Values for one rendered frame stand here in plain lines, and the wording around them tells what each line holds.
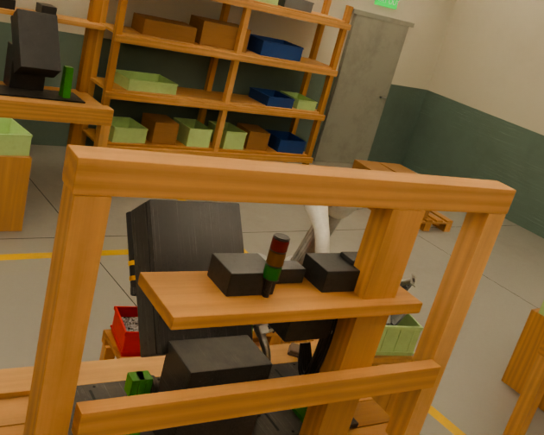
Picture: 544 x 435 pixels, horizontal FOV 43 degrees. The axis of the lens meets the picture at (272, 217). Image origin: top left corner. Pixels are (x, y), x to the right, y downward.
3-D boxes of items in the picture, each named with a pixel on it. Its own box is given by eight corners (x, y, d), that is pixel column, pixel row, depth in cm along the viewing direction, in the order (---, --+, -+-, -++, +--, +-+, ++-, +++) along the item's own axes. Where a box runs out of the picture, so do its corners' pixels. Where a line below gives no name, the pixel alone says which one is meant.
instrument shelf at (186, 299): (136, 283, 200) (139, 271, 198) (373, 277, 249) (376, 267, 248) (170, 330, 180) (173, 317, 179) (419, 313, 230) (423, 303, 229)
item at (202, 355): (148, 425, 237) (167, 339, 225) (225, 413, 253) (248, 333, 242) (168, 462, 223) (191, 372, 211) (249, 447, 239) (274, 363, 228)
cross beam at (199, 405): (70, 430, 183) (76, 401, 180) (424, 379, 255) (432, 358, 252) (76, 442, 179) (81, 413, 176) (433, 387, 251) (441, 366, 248)
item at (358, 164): (341, 191, 895) (351, 158, 880) (389, 193, 939) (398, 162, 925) (400, 230, 803) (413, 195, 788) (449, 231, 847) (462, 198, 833)
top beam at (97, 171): (60, 179, 162) (66, 143, 159) (488, 204, 245) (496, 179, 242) (72, 195, 155) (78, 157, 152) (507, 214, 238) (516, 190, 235)
